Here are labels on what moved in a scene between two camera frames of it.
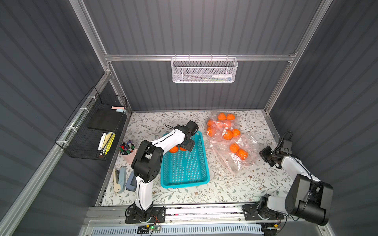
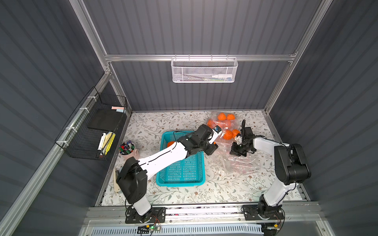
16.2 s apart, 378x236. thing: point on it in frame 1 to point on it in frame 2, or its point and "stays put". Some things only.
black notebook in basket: (105, 119) stays put
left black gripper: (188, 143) to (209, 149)
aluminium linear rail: (102, 215) stays put
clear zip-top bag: (222, 126) stays put
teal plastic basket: (185, 168) stays put
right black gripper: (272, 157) to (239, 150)
